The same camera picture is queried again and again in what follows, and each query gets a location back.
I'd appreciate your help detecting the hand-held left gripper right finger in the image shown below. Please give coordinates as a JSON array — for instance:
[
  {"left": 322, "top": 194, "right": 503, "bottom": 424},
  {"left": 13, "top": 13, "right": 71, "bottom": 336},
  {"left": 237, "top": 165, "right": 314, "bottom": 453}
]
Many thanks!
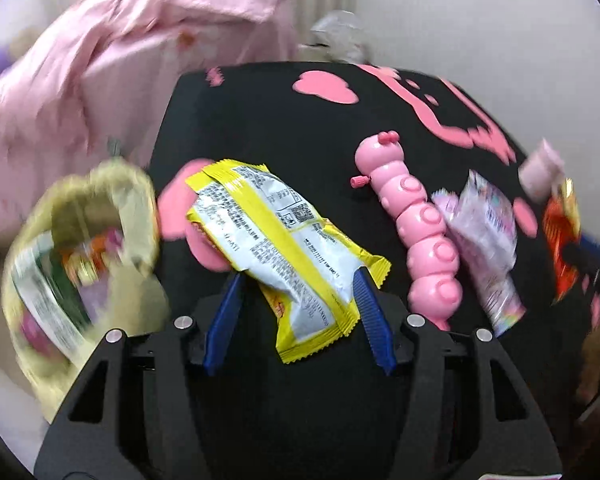
[{"left": 352, "top": 267, "right": 564, "bottom": 480}]

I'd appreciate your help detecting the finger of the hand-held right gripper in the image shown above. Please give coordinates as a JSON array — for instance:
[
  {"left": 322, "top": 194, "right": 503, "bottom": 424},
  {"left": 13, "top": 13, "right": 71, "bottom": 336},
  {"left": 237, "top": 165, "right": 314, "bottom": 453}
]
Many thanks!
[{"left": 564, "top": 235, "right": 600, "bottom": 283}]

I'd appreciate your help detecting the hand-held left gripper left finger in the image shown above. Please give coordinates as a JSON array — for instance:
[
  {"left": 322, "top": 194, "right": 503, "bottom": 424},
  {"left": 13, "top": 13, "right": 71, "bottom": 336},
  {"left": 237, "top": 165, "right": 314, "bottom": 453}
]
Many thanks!
[{"left": 35, "top": 272, "right": 247, "bottom": 480}]

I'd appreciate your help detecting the orange red snack packet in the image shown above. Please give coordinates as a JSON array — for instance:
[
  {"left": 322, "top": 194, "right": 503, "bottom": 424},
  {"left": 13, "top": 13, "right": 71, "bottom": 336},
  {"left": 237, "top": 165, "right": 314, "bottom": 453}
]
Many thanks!
[{"left": 542, "top": 179, "right": 582, "bottom": 304}]

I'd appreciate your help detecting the yellow silver snack packet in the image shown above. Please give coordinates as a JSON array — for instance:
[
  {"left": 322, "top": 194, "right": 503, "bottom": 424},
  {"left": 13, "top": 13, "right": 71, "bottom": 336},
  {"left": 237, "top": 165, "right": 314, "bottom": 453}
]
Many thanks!
[{"left": 185, "top": 158, "right": 392, "bottom": 365}]

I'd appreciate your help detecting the yellow plastic bag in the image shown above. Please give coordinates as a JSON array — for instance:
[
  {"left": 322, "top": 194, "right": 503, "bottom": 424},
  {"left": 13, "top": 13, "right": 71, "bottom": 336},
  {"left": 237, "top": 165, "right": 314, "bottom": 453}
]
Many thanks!
[{"left": 2, "top": 160, "right": 172, "bottom": 412}]

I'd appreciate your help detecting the green white milk pouch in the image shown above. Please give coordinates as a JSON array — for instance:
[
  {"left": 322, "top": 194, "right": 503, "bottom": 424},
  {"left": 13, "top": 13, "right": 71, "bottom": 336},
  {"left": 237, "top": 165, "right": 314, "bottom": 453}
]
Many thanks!
[{"left": 9, "top": 242, "right": 95, "bottom": 362}]

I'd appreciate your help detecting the pink caterpillar toy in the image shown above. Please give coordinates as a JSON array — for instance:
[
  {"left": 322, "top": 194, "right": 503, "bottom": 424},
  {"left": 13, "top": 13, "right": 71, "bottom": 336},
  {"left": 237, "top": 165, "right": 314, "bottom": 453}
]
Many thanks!
[{"left": 350, "top": 130, "right": 465, "bottom": 332}]

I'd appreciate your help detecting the pink cylindrical cup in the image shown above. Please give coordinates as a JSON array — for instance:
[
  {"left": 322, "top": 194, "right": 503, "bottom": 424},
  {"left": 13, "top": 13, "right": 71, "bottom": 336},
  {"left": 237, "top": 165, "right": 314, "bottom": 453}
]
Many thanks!
[{"left": 517, "top": 139, "right": 567, "bottom": 197}]

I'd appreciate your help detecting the white holographic wrapper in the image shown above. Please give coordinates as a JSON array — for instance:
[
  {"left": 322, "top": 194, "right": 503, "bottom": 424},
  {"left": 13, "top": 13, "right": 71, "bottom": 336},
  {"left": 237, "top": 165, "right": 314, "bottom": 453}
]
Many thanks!
[{"left": 432, "top": 170, "right": 527, "bottom": 339}]

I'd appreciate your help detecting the black pink printed tablecloth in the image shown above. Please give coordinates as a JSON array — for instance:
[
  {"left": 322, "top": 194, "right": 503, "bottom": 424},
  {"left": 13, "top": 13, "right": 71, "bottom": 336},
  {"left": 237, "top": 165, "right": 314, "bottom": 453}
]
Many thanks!
[{"left": 145, "top": 60, "right": 600, "bottom": 480}]

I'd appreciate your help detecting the white crumpled plastic bag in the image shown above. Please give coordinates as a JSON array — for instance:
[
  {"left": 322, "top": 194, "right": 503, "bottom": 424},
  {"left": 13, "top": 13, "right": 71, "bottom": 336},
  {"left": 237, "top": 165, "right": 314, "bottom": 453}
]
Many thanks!
[{"left": 309, "top": 9, "right": 372, "bottom": 62}]

